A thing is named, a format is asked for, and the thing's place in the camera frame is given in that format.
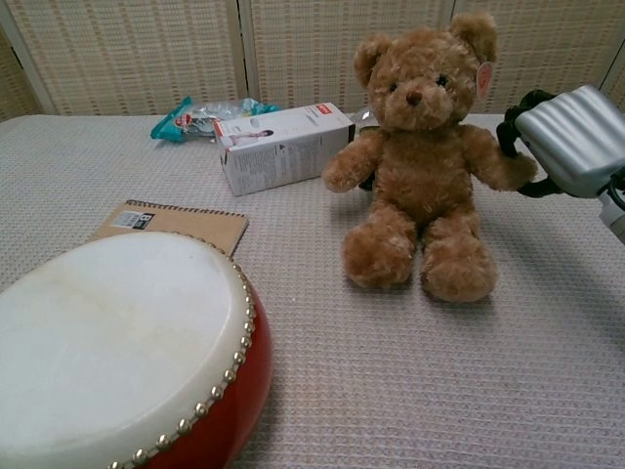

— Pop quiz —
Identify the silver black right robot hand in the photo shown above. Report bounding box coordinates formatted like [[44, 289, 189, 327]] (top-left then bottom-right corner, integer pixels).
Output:
[[496, 84, 625, 199]]

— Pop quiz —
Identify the brown teddy bear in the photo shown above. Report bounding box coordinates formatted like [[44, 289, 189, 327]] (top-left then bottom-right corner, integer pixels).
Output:
[[321, 11, 539, 304]]

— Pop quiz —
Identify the white cardboard product box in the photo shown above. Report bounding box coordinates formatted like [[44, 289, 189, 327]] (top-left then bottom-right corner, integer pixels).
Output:
[[213, 103, 359, 198]]

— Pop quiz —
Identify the grey waffle weave tablecloth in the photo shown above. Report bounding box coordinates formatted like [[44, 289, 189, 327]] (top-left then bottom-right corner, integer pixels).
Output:
[[0, 111, 625, 469]]

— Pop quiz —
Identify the teal plastic snack packet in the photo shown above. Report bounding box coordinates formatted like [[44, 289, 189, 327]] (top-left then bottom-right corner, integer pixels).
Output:
[[149, 96, 283, 145]]

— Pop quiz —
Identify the brown spiral notebook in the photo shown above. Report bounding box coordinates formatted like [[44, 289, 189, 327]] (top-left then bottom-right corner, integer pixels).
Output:
[[86, 198, 251, 259]]

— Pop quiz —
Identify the beige woven folding screen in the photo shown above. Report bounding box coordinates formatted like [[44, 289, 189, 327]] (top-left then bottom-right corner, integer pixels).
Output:
[[0, 0, 625, 124]]

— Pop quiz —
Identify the red drum with white skin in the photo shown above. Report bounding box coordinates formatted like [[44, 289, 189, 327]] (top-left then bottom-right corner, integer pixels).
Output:
[[0, 231, 273, 469]]

